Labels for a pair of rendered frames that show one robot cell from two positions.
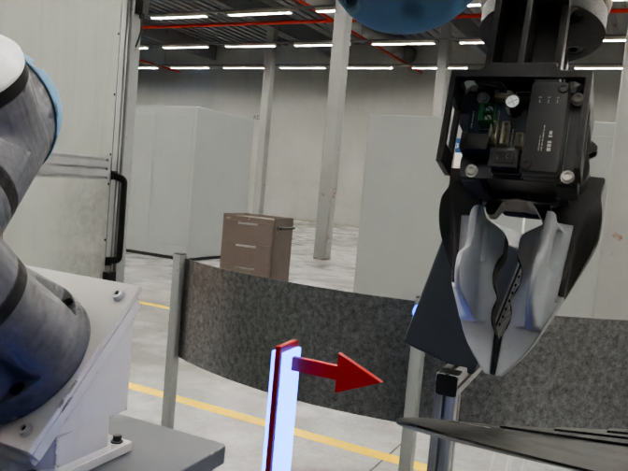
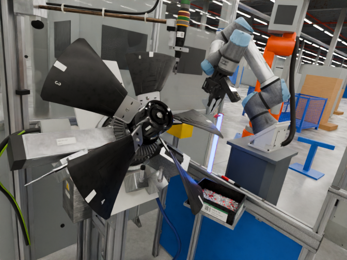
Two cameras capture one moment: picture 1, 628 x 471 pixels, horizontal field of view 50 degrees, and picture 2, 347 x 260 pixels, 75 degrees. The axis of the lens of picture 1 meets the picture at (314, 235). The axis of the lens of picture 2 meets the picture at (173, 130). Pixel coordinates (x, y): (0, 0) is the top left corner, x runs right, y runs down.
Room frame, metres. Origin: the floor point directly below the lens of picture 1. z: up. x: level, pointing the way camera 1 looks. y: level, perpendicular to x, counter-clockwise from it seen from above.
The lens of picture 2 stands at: (0.59, -1.11, 1.41)
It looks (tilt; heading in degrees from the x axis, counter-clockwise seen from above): 17 degrees down; 111
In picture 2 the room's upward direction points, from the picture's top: 8 degrees clockwise
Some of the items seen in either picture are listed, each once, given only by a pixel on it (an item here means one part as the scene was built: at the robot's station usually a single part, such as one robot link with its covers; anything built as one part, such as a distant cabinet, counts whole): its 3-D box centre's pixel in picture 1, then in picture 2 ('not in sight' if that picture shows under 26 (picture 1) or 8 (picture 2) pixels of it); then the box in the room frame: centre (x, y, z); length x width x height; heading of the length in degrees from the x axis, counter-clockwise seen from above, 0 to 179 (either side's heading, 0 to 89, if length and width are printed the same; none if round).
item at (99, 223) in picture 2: not in sight; (104, 228); (0.01, -0.34, 0.56); 0.19 x 0.04 x 0.04; 155
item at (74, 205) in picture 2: not in sight; (77, 193); (-0.13, -0.37, 0.73); 0.15 x 0.09 x 0.22; 155
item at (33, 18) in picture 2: not in sight; (37, 22); (-0.32, -0.41, 1.48); 0.05 x 0.04 x 0.05; 10
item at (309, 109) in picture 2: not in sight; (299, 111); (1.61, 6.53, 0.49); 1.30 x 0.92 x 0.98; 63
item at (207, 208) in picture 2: not in sight; (216, 199); (0.50, -0.20, 0.85); 0.22 x 0.17 x 0.07; 170
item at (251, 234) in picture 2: not in sight; (210, 244); (0.51, -0.02, 0.45); 0.82 x 0.02 x 0.66; 155
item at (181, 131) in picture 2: not in sight; (177, 127); (0.15, 0.14, 1.02); 0.16 x 0.10 x 0.11; 155
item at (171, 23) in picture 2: not in sight; (177, 35); (0.26, -0.31, 1.49); 0.09 x 0.07 x 0.10; 10
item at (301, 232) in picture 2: not in sight; (223, 187); (0.51, -0.02, 0.82); 0.90 x 0.04 x 0.08; 155
